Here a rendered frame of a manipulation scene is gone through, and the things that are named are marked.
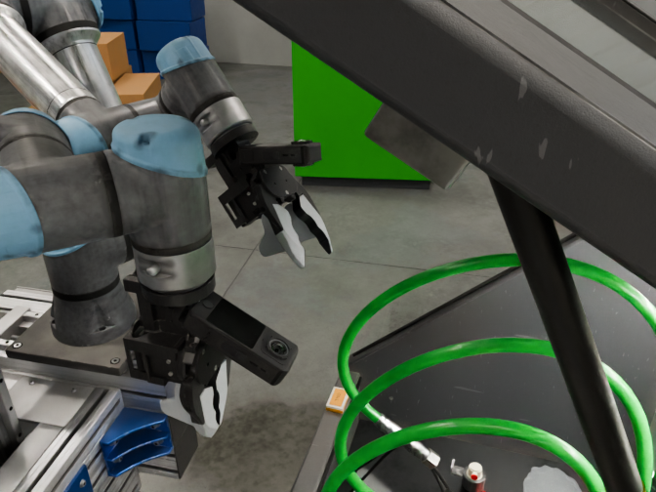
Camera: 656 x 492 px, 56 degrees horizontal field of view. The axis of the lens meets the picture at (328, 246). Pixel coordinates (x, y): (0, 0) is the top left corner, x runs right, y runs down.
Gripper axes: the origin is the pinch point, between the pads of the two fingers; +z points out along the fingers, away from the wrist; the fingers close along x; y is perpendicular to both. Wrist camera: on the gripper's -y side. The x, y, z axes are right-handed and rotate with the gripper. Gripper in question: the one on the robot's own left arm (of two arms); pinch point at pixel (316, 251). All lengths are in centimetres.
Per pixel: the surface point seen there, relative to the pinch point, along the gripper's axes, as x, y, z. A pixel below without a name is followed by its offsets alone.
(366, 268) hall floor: -216, 116, 7
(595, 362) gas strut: 44, -37, 14
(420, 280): 11.6, -16.4, 9.7
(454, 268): 11.4, -20.4, 10.4
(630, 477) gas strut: 42, -35, 21
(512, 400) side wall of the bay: -31, 1, 39
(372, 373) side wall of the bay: -25.7, 20.1, 23.1
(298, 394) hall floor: -119, 119, 35
